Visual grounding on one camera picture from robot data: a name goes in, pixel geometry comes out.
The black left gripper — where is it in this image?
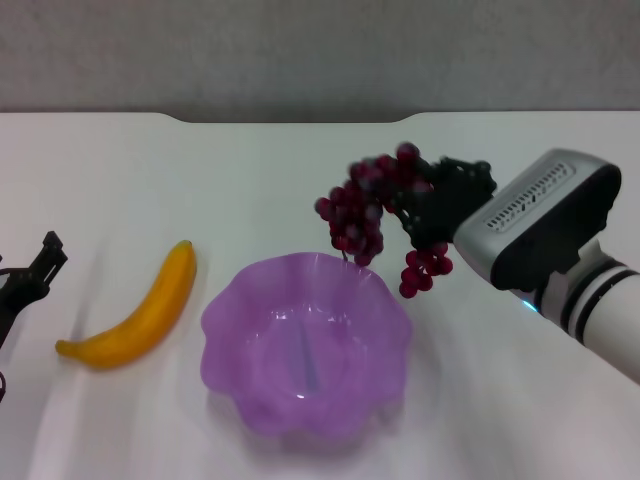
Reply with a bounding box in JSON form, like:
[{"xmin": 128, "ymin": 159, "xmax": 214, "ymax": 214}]
[{"xmin": 0, "ymin": 230, "xmax": 69, "ymax": 347}]

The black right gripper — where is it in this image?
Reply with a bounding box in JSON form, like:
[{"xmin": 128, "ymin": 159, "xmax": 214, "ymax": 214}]
[{"xmin": 387, "ymin": 156, "xmax": 499, "ymax": 251}]

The dark red grape bunch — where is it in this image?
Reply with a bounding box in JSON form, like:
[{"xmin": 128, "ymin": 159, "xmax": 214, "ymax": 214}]
[{"xmin": 314, "ymin": 142, "xmax": 454, "ymax": 300}]

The yellow banana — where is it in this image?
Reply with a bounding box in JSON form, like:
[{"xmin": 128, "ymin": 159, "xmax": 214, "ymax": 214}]
[{"xmin": 54, "ymin": 239, "xmax": 198, "ymax": 370}]

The purple translucent scalloped bowl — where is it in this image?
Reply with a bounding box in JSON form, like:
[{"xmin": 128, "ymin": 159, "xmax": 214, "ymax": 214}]
[{"xmin": 199, "ymin": 251, "xmax": 415, "ymax": 444}]

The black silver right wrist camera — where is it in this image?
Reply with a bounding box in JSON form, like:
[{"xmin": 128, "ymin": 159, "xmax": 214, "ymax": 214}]
[{"xmin": 452, "ymin": 148, "xmax": 624, "ymax": 294}]

